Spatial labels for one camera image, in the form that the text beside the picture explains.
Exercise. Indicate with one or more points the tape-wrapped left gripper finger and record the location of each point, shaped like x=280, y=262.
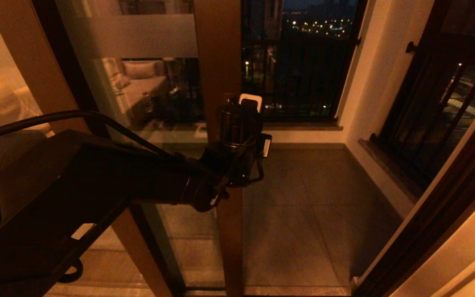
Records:
x=252, y=102

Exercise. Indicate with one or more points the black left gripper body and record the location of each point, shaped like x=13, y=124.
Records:
x=237, y=144

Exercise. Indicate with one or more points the brown-framed sliding glass door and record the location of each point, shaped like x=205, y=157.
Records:
x=217, y=62

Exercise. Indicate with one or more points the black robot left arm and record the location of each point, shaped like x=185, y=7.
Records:
x=76, y=185

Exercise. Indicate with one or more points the short stone window sill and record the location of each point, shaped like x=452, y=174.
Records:
x=311, y=126

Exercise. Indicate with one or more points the brown-framed fixed glass panel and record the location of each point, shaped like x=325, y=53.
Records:
x=48, y=74

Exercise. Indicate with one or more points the dark brown door jamb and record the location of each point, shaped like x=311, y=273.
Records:
x=427, y=239

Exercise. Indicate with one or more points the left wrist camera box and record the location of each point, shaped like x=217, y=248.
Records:
x=266, y=146

